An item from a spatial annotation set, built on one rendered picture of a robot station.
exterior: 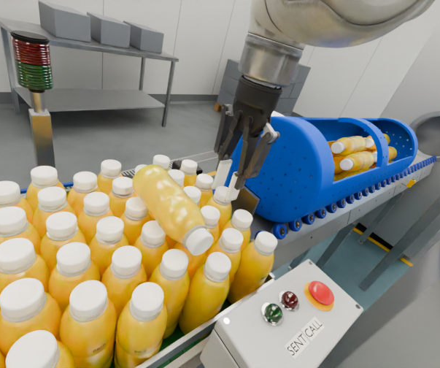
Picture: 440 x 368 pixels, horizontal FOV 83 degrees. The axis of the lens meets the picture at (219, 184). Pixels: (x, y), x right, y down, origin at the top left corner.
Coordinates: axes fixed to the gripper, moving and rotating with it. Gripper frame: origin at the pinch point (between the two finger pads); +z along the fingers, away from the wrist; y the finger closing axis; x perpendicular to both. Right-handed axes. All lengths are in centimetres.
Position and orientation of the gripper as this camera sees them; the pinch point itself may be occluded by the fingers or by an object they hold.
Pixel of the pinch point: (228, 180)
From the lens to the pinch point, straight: 51.8
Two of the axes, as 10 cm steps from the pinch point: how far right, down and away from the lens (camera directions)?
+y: -6.0, -5.6, 5.7
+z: -2.6, 8.1, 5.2
